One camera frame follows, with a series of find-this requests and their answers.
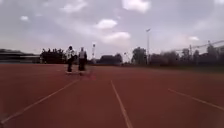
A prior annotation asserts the tall floodlight pole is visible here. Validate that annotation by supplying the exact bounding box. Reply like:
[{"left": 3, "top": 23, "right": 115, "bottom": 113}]
[{"left": 145, "top": 28, "right": 152, "bottom": 66}]

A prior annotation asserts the row of dark trees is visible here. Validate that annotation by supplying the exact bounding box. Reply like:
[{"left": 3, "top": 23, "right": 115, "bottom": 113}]
[
  {"left": 130, "top": 44, "right": 224, "bottom": 67},
  {"left": 39, "top": 47, "right": 68, "bottom": 65}
]

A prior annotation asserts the person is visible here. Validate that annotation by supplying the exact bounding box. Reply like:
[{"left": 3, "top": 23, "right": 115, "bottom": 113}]
[
  {"left": 64, "top": 45, "right": 77, "bottom": 74},
  {"left": 77, "top": 46, "right": 88, "bottom": 72}
]

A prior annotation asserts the low long building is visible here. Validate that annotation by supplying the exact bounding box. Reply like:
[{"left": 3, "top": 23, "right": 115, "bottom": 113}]
[{"left": 0, "top": 48, "right": 42, "bottom": 64}]

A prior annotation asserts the wire fence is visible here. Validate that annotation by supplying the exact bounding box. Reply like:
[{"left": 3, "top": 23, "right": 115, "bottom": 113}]
[{"left": 173, "top": 39, "right": 224, "bottom": 66}]

